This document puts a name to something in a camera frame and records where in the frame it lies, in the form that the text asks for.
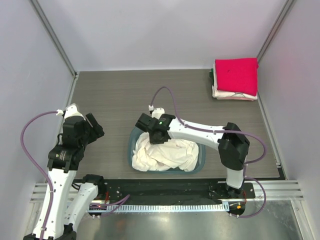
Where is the teal plastic bin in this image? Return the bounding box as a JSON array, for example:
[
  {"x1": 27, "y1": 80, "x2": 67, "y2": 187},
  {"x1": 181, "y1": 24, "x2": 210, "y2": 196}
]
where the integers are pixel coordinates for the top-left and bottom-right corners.
[{"x1": 127, "y1": 127, "x2": 206, "y2": 174}]

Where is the white t-shirt red print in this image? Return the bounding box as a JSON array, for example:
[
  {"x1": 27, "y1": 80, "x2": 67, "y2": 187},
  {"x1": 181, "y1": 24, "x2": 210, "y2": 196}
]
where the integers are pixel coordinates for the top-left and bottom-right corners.
[{"x1": 131, "y1": 132, "x2": 199, "y2": 172}]

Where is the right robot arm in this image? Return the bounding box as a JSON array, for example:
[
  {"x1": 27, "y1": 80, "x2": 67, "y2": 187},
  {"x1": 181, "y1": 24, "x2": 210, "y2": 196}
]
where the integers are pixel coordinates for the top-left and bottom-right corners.
[{"x1": 135, "y1": 113, "x2": 250, "y2": 198}]

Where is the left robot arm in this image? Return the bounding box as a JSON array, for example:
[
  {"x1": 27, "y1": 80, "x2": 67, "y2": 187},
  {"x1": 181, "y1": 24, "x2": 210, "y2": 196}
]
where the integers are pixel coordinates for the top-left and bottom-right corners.
[{"x1": 24, "y1": 111, "x2": 107, "y2": 240}]

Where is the folded white t-shirt stack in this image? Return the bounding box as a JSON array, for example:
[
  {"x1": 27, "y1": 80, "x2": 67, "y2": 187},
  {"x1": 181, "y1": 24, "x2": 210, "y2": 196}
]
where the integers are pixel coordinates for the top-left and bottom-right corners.
[{"x1": 212, "y1": 86, "x2": 258, "y2": 101}]

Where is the folded green t-shirt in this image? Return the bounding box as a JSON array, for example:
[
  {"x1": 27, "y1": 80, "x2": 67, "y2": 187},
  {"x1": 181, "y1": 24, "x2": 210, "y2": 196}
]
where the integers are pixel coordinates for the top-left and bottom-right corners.
[{"x1": 209, "y1": 68, "x2": 215, "y2": 84}]

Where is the folded pink t-shirt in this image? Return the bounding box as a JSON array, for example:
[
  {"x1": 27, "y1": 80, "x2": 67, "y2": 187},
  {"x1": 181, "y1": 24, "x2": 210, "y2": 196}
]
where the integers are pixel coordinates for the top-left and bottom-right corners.
[{"x1": 215, "y1": 57, "x2": 259, "y2": 96}]

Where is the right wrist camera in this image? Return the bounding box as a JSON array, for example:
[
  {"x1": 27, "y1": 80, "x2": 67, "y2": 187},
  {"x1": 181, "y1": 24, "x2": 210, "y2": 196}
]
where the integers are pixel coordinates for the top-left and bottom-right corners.
[{"x1": 148, "y1": 105, "x2": 165, "y2": 120}]

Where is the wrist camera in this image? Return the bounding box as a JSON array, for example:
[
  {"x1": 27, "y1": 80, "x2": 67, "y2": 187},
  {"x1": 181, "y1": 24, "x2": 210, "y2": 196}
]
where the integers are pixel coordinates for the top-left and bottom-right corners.
[
  {"x1": 64, "y1": 103, "x2": 84, "y2": 120},
  {"x1": 148, "y1": 105, "x2": 165, "y2": 120}
]

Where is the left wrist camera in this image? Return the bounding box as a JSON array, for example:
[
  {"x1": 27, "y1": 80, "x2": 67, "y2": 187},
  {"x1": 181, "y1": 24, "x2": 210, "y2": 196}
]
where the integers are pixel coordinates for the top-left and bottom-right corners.
[{"x1": 64, "y1": 103, "x2": 84, "y2": 120}]

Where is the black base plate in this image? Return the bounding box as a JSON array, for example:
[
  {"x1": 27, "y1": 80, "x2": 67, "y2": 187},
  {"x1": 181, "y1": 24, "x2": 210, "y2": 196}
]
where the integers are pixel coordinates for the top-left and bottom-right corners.
[{"x1": 104, "y1": 178, "x2": 256, "y2": 202}]

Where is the white slotted cable duct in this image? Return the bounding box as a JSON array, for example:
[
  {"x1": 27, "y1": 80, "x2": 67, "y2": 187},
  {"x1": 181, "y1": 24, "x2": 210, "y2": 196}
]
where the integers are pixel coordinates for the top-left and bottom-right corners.
[{"x1": 88, "y1": 202, "x2": 230, "y2": 214}]

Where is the aluminium rail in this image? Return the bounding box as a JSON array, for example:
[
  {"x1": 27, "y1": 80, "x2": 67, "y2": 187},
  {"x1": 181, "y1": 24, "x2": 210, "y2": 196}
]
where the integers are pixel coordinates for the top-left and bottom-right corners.
[{"x1": 30, "y1": 180, "x2": 304, "y2": 204}]

